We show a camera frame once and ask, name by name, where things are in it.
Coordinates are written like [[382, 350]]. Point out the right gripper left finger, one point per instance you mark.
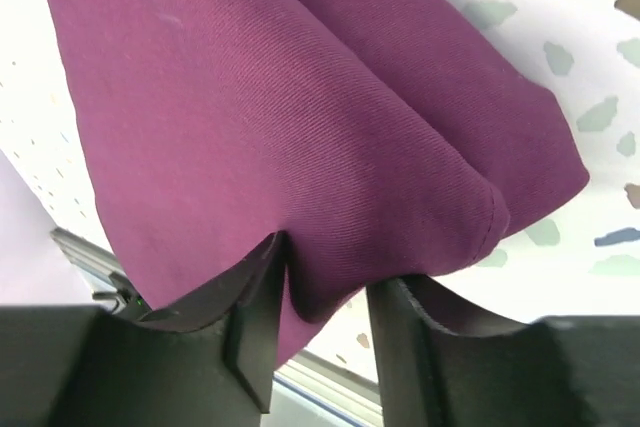
[[208, 359]]

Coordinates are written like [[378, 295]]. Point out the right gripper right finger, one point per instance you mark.
[[444, 361]]

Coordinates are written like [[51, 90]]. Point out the purple surgical cloth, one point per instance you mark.
[[386, 137]]

